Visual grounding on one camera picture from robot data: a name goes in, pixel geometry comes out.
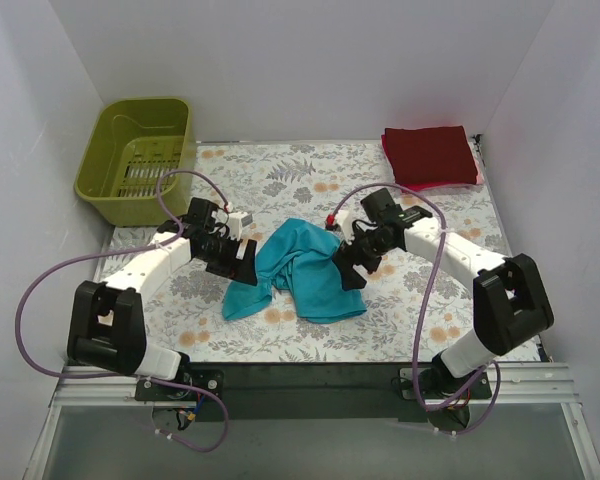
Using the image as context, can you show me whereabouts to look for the teal t shirt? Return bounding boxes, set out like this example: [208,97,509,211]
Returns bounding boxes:
[222,218,367,324]

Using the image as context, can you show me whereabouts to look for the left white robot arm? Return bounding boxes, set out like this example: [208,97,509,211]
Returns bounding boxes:
[67,198,257,400]

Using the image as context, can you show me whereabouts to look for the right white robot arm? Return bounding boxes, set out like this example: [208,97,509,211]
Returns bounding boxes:
[325,183,554,401]

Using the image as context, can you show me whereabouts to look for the pink folded t shirt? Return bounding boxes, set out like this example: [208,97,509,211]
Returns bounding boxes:
[406,155,485,192]

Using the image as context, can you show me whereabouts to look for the dark red folded t shirt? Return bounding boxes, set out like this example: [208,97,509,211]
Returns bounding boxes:
[381,126,477,186]

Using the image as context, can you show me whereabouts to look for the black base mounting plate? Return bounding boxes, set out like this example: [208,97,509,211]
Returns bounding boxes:
[134,362,469,423]

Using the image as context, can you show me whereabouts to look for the olive green plastic basket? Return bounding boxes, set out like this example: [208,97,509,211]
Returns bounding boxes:
[74,97,196,227]

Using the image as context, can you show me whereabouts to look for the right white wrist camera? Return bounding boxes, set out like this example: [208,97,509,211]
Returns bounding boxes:
[325,209,354,244]

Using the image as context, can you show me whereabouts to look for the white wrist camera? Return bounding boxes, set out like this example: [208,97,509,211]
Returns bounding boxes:
[325,209,354,244]
[227,211,253,240]

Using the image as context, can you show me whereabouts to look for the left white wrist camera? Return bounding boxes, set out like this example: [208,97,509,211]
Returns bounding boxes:
[227,211,253,240]

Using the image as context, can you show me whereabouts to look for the aluminium frame rail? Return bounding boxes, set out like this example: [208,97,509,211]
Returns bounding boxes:
[52,366,137,407]

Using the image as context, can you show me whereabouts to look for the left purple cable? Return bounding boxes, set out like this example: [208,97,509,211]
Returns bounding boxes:
[14,169,231,451]

